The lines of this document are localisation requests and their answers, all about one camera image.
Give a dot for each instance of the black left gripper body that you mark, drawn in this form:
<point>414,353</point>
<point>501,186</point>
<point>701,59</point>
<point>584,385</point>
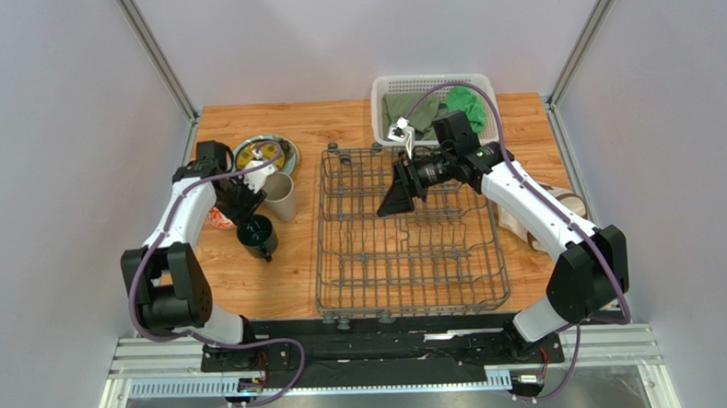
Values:
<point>239,200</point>

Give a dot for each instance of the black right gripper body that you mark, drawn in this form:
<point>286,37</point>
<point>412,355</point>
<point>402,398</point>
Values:
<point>409,179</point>

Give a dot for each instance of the red patterned white bowl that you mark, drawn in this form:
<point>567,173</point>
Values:
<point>217,219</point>

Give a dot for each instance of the dark green mug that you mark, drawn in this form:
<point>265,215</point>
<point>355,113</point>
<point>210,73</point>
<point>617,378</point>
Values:
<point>258,237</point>

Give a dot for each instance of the beige plastic cup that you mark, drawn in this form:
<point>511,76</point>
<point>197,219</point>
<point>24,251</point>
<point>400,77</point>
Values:
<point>280,196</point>

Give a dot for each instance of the yellow patterned plate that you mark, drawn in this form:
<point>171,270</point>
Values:
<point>243,153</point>

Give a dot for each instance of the pale green flower plate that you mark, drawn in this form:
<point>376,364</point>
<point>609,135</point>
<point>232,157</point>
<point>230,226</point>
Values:
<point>295,161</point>

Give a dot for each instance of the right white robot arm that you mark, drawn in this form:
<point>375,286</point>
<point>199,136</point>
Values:
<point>591,261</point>

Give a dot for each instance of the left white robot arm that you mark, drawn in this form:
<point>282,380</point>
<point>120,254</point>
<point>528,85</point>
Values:
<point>169,296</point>

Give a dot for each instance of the olive green cloth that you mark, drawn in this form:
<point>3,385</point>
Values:
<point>411,112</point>

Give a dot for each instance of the white plastic basket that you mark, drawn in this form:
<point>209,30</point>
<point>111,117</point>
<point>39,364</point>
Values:
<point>420,84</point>

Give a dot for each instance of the bright green cloth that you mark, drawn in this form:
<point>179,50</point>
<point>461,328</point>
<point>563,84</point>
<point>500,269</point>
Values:
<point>465,100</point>

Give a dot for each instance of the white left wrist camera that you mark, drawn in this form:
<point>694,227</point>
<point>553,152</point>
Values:
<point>258,169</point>

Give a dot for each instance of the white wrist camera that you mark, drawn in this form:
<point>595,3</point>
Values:
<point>258,169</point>
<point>403,133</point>

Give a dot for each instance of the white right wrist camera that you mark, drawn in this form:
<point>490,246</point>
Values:
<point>403,133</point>

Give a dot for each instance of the grey wire dish rack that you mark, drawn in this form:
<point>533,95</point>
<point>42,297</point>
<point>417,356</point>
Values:
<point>444,258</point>

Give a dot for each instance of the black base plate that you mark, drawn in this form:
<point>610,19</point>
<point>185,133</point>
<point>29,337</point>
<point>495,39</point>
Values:
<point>406,351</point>

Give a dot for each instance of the aluminium frame post left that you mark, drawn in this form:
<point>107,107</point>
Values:
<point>153,49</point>

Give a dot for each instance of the aluminium frame post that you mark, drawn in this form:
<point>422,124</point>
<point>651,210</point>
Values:
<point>153,49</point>
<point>589,31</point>

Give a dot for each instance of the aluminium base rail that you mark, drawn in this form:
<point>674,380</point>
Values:
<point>605,366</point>

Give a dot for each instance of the aluminium frame post right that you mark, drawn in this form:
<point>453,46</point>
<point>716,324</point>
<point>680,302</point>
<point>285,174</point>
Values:
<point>589,31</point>

